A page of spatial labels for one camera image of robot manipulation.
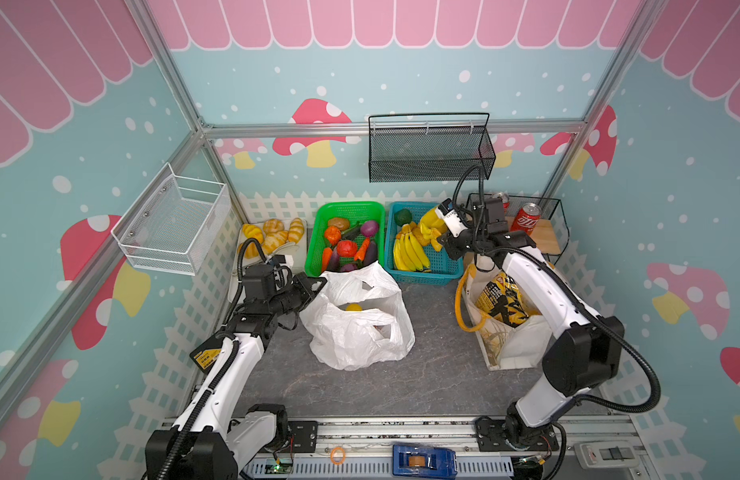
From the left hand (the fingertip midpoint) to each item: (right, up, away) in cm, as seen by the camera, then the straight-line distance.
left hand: (328, 285), depth 78 cm
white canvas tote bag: (+45, -11, -6) cm, 47 cm away
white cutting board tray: (-17, +8, +33) cm, 39 cm away
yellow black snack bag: (+47, -4, +3) cm, 47 cm away
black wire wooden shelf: (+70, +15, +19) cm, 74 cm away
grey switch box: (+67, -39, -8) cm, 78 cm away
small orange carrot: (+7, +8, +28) cm, 30 cm away
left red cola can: (+52, +23, +12) cm, 58 cm away
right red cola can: (+57, +19, +9) cm, 60 cm away
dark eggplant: (-3, +6, +27) cm, 28 cm away
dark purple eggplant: (+11, +8, +27) cm, 30 cm away
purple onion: (+10, +18, +33) cm, 39 cm away
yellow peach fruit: (+5, -9, +17) cm, 20 cm away
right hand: (+31, +14, +6) cm, 35 cm away
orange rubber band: (+3, -41, -6) cm, 41 cm away
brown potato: (-2, +21, +38) cm, 44 cm away
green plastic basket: (+4, +25, +38) cm, 46 cm away
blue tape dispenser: (+23, -38, -12) cm, 46 cm away
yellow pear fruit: (+30, +18, +14) cm, 38 cm away
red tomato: (+2, +11, +26) cm, 28 cm away
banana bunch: (+24, +8, +30) cm, 40 cm away
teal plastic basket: (+36, +3, +28) cm, 46 cm away
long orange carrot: (-6, +9, +31) cm, 33 cm away
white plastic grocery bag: (+9, -6, -11) cm, 15 cm away
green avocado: (+22, +23, +35) cm, 47 cm away
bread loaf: (-36, +18, +38) cm, 55 cm away
